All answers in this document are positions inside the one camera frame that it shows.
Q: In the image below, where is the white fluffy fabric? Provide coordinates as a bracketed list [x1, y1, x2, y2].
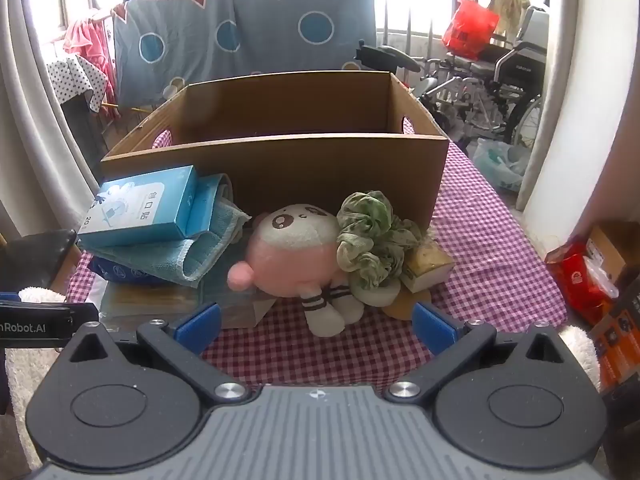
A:
[4, 286, 602, 413]

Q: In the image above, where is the yellow hanging cloth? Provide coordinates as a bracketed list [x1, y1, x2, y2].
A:
[487, 0, 531, 36]

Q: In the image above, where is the pink hanging garment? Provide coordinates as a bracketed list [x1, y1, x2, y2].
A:
[62, 15, 119, 106]

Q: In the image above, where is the green patterned scrunchie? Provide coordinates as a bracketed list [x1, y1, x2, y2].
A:
[336, 190, 426, 292]

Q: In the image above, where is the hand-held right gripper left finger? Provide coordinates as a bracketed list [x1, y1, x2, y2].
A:
[65, 302, 251, 405]

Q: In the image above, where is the black padded seat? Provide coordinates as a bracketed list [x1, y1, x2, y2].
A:
[355, 40, 422, 74]

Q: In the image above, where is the blue blanket with circles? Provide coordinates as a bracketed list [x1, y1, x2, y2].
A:
[112, 0, 378, 106]

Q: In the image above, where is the black wheelchair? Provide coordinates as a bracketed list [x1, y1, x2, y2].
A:
[415, 5, 549, 147]

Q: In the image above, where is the white polka-dot cloth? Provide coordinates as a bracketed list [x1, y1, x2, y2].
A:
[46, 55, 111, 113]

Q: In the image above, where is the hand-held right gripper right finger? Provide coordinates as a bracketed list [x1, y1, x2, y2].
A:
[382, 302, 571, 405]

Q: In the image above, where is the red box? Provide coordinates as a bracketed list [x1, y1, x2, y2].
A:
[545, 242, 622, 326]

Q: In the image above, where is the blue paper box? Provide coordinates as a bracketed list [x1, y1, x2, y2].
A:
[77, 164, 198, 247]

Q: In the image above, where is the white curtain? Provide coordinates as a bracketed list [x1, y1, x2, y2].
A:
[515, 0, 603, 241]
[0, 0, 101, 233]

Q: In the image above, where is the small brown cardboard box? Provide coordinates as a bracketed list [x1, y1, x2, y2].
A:
[585, 220, 640, 287]

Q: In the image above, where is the red plastic bag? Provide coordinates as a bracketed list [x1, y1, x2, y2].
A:
[441, 0, 501, 61]

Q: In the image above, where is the pink and white plush toy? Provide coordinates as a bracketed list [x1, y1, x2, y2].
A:
[227, 203, 366, 338]

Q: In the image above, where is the white round roll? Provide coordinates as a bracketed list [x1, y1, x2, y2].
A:
[350, 280, 401, 307]

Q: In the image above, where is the clear packet with blue contents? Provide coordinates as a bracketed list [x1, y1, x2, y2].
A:
[197, 240, 277, 330]

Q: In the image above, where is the orange and black box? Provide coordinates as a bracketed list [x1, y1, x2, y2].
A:
[587, 280, 640, 397]

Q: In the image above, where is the dark blue packet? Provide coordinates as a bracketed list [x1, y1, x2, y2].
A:
[89, 255, 186, 288]

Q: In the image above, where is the yellow tissue pack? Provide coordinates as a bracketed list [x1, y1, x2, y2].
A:
[400, 239, 456, 294]

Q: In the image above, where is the light blue towel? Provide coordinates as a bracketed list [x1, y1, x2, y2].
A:
[82, 174, 251, 288]

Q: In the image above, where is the pale plastic bag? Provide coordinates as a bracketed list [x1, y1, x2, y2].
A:
[472, 137, 531, 193]

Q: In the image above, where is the black chair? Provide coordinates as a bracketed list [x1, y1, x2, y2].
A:
[0, 230, 79, 295]

